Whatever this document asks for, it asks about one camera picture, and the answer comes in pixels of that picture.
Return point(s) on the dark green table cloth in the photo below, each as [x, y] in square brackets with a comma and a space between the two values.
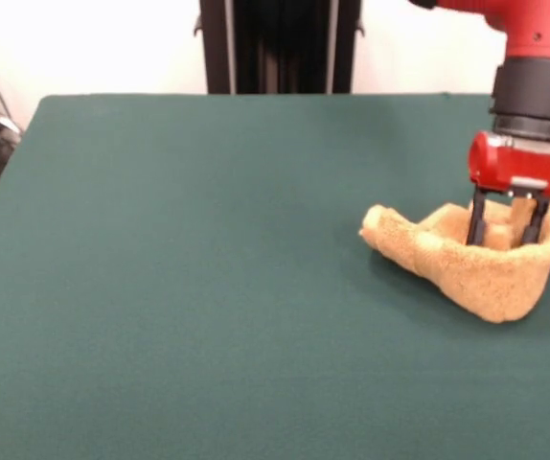
[184, 263]

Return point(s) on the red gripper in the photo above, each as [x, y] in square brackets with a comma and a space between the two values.
[524, 167]

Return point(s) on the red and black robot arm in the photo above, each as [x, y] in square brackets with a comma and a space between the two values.
[533, 86]

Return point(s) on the black metal stand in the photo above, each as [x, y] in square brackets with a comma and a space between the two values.
[280, 48]

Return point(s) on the orange terry towel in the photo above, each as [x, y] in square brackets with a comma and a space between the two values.
[495, 282]

